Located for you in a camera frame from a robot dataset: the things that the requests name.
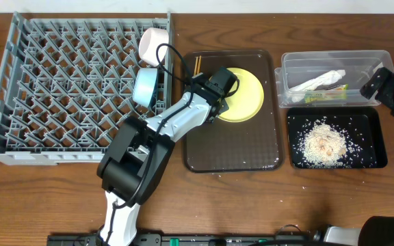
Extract black waste tray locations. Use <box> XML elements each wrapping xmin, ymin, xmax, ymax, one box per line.
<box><xmin>287</xmin><ymin>107</ymin><xmax>388</xmax><ymax>169</ymax></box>

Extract clear plastic waste bin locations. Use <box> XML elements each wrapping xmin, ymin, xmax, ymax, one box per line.
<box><xmin>274</xmin><ymin>50</ymin><xmax>394</xmax><ymax>108</ymax></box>

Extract white napkin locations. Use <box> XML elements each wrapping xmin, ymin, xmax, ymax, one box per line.
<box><xmin>285</xmin><ymin>70</ymin><xmax>345</xmax><ymax>103</ymax></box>

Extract rice food waste pile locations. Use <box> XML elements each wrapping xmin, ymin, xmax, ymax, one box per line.
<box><xmin>293</xmin><ymin>118</ymin><xmax>362</xmax><ymax>168</ymax></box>

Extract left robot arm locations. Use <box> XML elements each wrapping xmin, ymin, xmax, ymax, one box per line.
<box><xmin>96</xmin><ymin>67</ymin><xmax>240</xmax><ymax>245</ymax></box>

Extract light blue bowl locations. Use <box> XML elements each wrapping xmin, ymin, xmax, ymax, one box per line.
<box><xmin>132</xmin><ymin>68</ymin><xmax>158</xmax><ymax>108</ymax></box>

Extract dark brown serving tray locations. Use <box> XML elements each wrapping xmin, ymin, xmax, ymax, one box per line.
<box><xmin>182</xmin><ymin>49</ymin><xmax>285</xmax><ymax>173</ymax></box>

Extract green orange snack wrapper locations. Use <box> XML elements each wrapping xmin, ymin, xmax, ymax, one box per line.
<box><xmin>304</xmin><ymin>84</ymin><xmax>348</xmax><ymax>103</ymax></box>

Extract grey plastic dish rack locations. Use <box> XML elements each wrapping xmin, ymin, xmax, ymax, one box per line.
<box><xmin>0</xmin><ymin>13</ymin><xmax>174</xmax><ymax>165</ymax></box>

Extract wooden chopstick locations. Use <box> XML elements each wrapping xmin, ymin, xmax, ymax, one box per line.
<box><xmin>193</xmin><ymin>57</ymin><xmax>199</xmax><ymax>76</ymax></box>
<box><xmin>197</xmin><ymin>56</ymin><xmax>202</xmax><ymax>74</ymax></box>

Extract pink white bowl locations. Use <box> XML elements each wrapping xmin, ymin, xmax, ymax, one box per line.
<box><xmin>138</xmin><ymin>27</ymin><xmax>169</xmax><ymax>66</ymax></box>

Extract yellow plate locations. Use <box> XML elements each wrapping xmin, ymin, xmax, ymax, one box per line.
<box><xmin>218</xmin><ymin>68</ymin><xmax>264</xmax><ymax>123</ymax></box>

